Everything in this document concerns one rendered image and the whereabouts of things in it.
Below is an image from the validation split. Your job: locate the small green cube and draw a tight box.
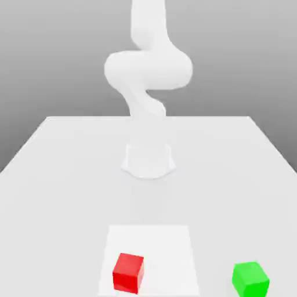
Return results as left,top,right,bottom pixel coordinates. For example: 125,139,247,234
231,261,270,297

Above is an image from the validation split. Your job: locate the small red cube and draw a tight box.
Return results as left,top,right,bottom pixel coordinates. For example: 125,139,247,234
112,252,145,295

